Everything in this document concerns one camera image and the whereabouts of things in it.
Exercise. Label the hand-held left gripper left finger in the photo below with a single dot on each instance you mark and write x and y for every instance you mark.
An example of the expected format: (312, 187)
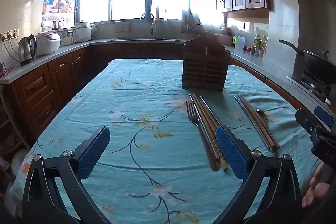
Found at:
(94, 153)

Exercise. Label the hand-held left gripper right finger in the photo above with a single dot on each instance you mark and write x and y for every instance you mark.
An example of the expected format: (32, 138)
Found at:
(231, 153)

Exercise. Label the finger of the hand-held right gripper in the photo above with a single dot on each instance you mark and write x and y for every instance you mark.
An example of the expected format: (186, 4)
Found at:
(303, 116)
(324, 115)

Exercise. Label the metal chopstick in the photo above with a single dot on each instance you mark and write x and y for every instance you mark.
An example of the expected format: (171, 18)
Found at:
(249, 119)
(252, 119)
(192, 100)
(210, 111)

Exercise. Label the metal fork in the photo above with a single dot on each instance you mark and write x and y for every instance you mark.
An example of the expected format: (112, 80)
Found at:
(191, 112)

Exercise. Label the wooden utensil holder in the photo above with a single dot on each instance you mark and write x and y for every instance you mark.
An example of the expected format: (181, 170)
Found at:
(206, 66)

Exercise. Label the person's right hand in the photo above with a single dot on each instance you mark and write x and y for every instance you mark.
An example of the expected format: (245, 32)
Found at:
(319, 191)

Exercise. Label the gas stove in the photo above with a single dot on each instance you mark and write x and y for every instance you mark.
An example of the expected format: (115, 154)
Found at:
(315, 86)

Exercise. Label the black wok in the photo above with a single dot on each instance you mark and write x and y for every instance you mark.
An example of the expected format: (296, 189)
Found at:
(317, 64)

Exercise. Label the blue floral tablecloth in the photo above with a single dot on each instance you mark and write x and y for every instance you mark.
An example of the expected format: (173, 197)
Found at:
(136, 98)

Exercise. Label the pale round plate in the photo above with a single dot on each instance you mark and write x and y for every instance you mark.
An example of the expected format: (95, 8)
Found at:
(19, 161)

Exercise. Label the grey kitchen countertop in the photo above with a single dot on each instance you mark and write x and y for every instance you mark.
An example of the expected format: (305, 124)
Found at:
(252, 60)

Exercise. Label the row of spice jars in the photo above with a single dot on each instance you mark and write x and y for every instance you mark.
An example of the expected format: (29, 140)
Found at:
(256, 51)

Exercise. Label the wooden base cabinets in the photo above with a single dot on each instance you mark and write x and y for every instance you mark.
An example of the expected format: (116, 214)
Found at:
(60, 74)

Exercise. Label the yellow cooking oil bottle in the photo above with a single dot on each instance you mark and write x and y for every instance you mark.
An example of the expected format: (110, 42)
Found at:
(257, 40)

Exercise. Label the white plastic cup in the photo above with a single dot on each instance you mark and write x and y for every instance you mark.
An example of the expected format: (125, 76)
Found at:
(241, 44)

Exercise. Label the green mug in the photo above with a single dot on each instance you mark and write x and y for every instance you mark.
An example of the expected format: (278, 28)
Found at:
(235, 39)

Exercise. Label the red bowl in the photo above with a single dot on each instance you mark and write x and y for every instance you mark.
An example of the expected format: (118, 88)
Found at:
(226, 31)

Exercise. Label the small white kitchen appliance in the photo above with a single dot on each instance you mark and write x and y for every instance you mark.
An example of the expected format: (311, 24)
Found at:
(67, 37)

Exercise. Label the white pink rice cooker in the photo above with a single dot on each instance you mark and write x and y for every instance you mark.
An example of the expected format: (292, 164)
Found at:
(48, 43)

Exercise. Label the white electric cooking pot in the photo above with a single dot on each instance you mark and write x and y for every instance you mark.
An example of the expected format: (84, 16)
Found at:
(82, 32)

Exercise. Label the stainless steel electric kettle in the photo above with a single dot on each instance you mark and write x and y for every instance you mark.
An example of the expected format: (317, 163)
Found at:
(26, 50)

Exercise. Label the hanging dish cloth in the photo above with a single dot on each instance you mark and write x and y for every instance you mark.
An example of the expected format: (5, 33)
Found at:
(122, 26)

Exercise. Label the paper towel roll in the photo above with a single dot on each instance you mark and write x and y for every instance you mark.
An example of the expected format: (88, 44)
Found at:
(48, 26)

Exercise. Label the metal dish rack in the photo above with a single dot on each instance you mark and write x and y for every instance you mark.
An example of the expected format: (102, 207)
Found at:
(190, 22)

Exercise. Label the curved metal faucet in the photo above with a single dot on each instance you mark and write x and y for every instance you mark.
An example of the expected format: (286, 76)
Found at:
(152, 27)

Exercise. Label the small dark-capped bottle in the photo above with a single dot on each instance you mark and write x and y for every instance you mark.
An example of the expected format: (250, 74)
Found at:
(165, 15)

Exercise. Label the wall power socket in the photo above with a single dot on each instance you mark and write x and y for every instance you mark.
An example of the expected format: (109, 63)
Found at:
(9, 35)

